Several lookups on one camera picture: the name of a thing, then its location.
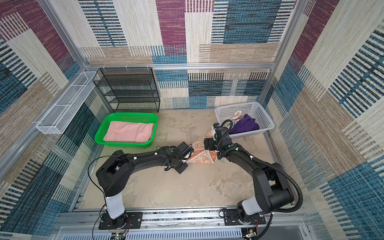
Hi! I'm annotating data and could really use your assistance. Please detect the orange patterned towel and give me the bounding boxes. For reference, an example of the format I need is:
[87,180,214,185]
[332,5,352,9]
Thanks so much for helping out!
[187,130,218,165]

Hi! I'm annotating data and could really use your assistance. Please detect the purple towel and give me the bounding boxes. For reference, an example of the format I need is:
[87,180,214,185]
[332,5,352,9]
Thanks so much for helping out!
[230,114,260,135]

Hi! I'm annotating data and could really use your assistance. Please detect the pink towel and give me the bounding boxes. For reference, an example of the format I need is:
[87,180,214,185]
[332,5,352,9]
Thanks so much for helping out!
[103,121,155,143]

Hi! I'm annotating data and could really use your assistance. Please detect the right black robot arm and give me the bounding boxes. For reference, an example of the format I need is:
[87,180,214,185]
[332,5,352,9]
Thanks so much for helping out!
[204,138,303,224]

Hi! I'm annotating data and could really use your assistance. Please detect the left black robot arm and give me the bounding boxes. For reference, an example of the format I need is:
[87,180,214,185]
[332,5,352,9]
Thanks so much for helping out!
[96,142,194,230]

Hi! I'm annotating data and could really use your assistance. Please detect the white printed towel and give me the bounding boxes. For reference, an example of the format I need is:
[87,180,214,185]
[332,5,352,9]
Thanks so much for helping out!
[231,111,244,122]

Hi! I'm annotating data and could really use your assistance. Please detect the green plastic basket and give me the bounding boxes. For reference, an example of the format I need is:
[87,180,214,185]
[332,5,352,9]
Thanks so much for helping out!
[95,113,159,148]

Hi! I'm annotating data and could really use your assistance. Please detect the white plastic basket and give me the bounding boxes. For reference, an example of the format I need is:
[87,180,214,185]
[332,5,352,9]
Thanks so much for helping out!
[215,102,275,139]

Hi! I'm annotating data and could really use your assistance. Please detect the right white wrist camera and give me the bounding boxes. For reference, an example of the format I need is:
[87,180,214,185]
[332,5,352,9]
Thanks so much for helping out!
[213,123,226,142]

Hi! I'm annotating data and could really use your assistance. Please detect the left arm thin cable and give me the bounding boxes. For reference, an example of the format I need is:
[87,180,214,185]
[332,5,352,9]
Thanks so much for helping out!
[87,155,121,240]

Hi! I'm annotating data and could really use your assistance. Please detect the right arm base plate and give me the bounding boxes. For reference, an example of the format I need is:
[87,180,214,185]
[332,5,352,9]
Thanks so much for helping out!
[218,208,267,226]

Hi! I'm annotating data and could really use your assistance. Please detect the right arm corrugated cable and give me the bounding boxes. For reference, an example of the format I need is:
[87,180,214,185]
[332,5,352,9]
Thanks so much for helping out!
[218,119,304,240]

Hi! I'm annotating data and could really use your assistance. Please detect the black wire shelf rack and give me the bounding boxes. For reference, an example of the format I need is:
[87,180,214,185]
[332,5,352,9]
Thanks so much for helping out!
[93,67,161,113]

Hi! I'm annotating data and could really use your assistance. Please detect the white slotted cable duct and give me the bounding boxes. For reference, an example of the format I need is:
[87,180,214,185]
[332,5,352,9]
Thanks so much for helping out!
[56,228,243,240]

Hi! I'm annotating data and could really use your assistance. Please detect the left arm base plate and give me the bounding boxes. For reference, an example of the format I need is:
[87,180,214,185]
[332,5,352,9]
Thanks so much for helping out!
[98,212,143,230]

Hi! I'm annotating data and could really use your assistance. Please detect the aluminium front rail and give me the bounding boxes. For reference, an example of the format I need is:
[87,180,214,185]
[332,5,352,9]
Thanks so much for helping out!
[52,207,310,234]

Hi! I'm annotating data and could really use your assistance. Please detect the white wire wall basket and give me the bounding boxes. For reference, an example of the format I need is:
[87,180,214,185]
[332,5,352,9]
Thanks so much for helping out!
[36,72,96,135]

